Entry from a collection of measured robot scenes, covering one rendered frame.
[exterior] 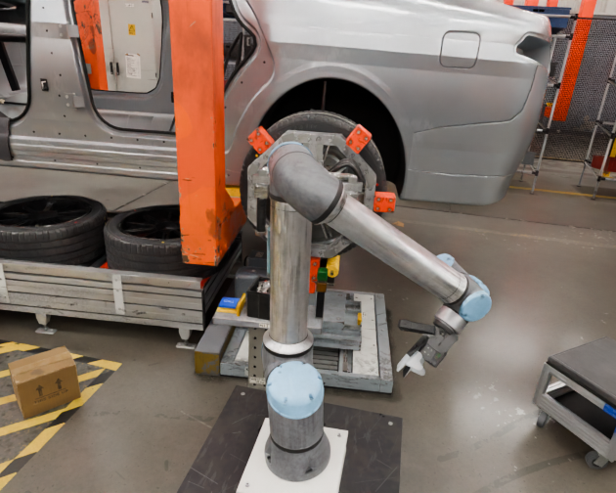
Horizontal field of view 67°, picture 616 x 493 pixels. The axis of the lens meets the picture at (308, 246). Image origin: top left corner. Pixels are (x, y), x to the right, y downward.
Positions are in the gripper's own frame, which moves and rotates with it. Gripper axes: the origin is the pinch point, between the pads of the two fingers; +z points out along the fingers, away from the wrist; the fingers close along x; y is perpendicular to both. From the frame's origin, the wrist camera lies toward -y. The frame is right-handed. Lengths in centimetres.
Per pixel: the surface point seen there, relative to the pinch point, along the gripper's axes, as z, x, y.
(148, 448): 83, 19, -57
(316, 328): 7.2, 23.9, -38.2
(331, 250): -22, 40, -62
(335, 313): -3, 76, -54
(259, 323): 20, 18, -55
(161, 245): 28, 35, -132
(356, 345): 3, 78, -37
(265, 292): 10, 15, -60
